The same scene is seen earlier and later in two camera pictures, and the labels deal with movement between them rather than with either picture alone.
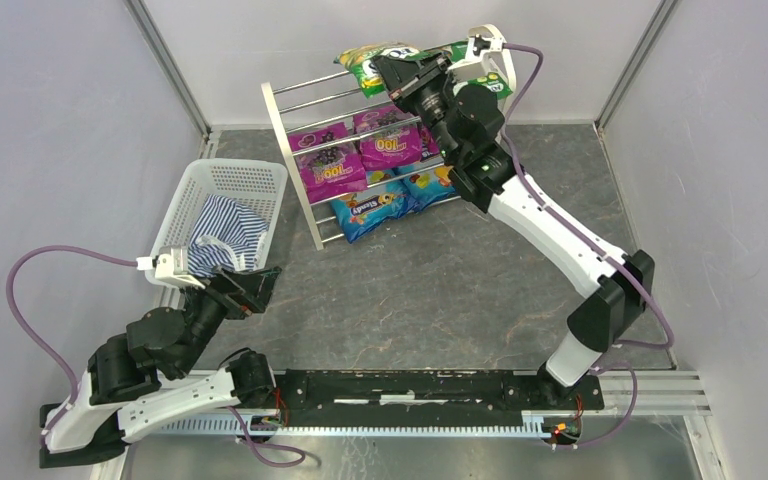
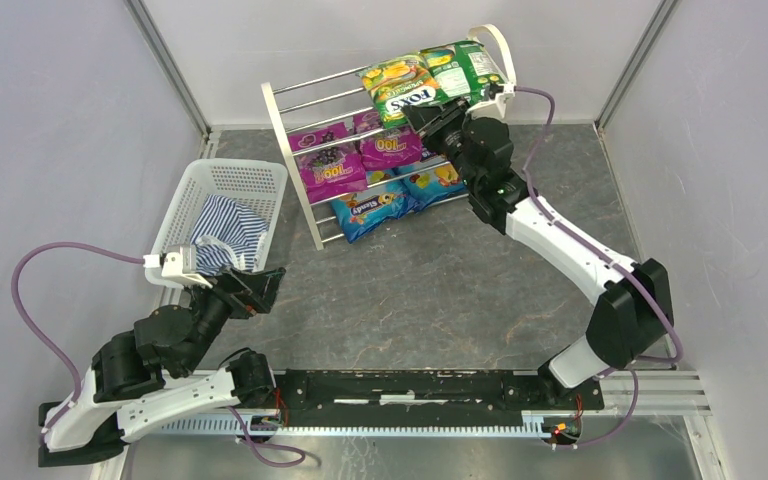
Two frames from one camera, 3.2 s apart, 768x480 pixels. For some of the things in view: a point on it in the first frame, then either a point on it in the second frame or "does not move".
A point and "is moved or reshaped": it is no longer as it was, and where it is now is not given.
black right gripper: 402,82 to 438,125
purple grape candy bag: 329,161 does not move
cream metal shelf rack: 350,155 does not move
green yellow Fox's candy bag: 359,62 is moved or reshaped
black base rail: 435,393 does not move
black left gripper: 230,295 does not move
